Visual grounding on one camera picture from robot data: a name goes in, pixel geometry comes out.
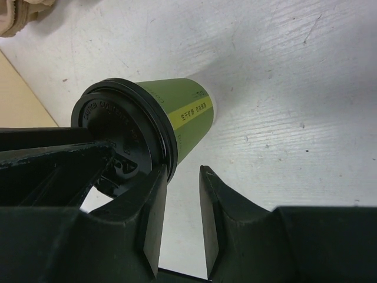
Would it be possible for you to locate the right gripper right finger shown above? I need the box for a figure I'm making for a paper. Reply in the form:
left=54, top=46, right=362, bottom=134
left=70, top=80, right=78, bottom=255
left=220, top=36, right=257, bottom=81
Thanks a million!
left=199, top=166, right=376, bottom=282

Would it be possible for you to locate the brown paper bag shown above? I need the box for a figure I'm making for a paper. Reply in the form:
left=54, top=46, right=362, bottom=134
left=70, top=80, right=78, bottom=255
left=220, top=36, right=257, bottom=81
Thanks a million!
left=0, top=54, right=57, bottom=128

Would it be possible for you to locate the black plastic cup lid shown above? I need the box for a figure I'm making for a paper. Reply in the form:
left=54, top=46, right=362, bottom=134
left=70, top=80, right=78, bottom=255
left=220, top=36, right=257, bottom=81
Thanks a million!
left=71, top=78, right=178, bottom=198

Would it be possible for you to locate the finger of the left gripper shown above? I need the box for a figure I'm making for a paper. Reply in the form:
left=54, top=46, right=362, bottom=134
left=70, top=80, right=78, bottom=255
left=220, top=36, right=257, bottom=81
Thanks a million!
left=1, top=127, right=115, bottom=207

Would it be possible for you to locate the green paper coffee cup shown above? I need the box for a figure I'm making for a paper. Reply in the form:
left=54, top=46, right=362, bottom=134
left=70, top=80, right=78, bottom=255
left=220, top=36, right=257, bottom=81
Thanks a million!
left=138, top=78, right=214, bottom=163

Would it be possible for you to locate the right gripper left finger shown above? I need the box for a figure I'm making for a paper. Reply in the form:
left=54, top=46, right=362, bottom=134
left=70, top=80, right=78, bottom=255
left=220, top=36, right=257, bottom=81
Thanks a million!
left=1, top=166, right=167, bottom=282

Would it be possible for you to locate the brown cardboard cup carrier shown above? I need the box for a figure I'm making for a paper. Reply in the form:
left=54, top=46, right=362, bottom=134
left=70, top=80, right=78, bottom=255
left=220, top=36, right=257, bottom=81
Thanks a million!
left=1, top=0, right=55, bottom=38

